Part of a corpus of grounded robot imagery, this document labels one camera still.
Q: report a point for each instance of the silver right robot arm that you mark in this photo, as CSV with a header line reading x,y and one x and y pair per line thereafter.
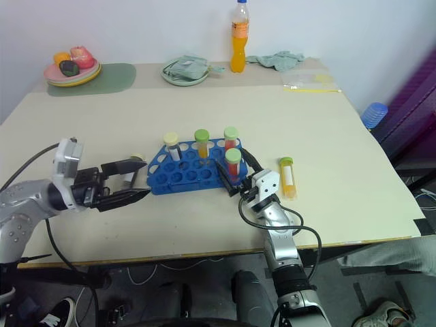
x,y
282,245

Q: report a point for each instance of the red pink toy fruit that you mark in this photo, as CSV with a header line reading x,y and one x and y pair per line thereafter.
x,y
81,56

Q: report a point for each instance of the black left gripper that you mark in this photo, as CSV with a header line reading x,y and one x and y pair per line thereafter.
x,y
89,185

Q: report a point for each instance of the green cap red liquid tube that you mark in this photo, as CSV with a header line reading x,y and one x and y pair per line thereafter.
x,y
233,156
230,133

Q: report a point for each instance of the orange toy fruit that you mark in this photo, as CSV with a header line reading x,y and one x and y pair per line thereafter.
x,y
60,57

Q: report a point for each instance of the folded green cloth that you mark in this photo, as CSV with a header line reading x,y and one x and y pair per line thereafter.
x,y
185,68

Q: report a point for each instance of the blue test tube rack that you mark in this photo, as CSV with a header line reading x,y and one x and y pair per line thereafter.
x,y
177,177

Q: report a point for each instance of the stack of plates with fruit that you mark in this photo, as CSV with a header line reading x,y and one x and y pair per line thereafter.
x,y
85,80

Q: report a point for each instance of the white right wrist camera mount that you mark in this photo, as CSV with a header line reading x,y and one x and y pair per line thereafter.
x,y
267,185

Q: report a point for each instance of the grey trouser leg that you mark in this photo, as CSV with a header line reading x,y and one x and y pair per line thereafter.
x,y
391,253

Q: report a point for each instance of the crumpled green cloth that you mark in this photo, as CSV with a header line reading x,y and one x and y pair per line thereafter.
x,y
282,59

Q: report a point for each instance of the orange soda bottle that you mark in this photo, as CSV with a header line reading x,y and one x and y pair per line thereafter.
x,y
238,51

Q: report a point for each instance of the cream cap white label tube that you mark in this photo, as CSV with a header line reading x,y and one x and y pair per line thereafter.
x,y
128,178
174,150

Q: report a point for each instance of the pink plate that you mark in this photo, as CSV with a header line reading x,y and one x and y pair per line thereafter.
x,y
51,73

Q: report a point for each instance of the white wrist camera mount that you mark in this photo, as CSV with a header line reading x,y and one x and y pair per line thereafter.
x,y
267,185
67,156

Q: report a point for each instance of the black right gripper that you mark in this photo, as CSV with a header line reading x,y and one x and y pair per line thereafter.
x,y
248,190

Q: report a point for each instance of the light green plate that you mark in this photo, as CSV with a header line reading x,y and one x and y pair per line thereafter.
x,y
182,81

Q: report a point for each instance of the purple panel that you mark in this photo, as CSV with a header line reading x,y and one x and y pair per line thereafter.
x,y
413,95

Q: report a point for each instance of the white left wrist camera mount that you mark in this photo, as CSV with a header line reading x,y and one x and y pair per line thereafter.
x,y
67,156

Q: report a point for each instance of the green cap orange liquid tube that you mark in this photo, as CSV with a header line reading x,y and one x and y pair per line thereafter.
x,y
201,136

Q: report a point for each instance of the dark green toy fruit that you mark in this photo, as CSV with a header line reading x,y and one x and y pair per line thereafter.
x,y
69,68

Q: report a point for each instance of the dark rounded shape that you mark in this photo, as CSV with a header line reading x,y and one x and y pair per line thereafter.
x,y
253,296

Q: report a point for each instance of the grey white sneaker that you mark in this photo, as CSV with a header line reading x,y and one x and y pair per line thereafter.
x,y
383,313

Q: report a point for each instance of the green cap yellow liquid tube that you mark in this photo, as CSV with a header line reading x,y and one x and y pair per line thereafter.
x,y
289,185

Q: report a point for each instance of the clear zip plastic bag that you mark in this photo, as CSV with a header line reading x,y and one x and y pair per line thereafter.
x,y
306,81

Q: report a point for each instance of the black white shoe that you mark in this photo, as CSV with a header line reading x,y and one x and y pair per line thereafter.
x,y
58,313

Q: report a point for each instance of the green placemat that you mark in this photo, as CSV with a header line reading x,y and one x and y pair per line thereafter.
x,y
112,76

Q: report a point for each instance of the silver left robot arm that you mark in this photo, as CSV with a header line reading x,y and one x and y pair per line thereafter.
x,y
20,204

